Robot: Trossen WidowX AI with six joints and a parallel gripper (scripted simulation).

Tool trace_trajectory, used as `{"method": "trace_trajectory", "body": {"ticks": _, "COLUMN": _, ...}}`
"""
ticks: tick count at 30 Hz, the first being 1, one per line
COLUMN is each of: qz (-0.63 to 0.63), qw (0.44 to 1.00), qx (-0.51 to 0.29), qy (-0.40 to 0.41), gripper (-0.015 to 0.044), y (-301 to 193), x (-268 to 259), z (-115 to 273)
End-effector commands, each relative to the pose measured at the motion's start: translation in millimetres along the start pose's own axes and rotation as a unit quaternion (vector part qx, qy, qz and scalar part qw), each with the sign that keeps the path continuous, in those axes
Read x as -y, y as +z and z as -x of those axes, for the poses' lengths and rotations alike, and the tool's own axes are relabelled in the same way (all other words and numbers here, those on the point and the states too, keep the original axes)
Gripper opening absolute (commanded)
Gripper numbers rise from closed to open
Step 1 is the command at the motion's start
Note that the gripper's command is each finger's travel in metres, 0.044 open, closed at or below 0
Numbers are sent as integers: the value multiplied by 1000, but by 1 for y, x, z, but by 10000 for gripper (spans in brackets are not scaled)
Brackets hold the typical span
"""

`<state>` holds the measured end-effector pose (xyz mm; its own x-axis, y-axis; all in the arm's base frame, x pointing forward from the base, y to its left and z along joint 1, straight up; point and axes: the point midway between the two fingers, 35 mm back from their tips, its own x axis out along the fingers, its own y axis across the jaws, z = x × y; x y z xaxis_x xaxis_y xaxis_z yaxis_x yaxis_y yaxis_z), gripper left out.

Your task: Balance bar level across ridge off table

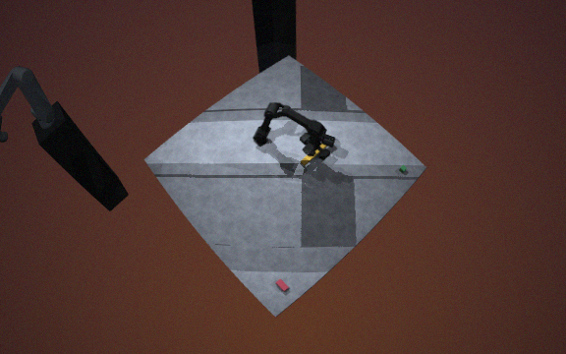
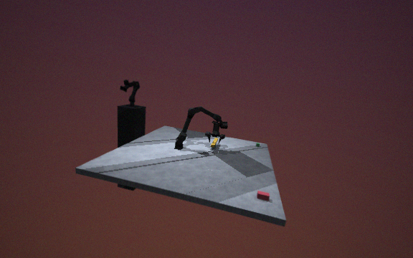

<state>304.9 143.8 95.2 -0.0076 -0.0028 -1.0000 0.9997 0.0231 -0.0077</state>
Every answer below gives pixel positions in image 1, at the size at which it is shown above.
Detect yellow bar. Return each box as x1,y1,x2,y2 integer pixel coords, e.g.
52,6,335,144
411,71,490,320
301,145,326,166

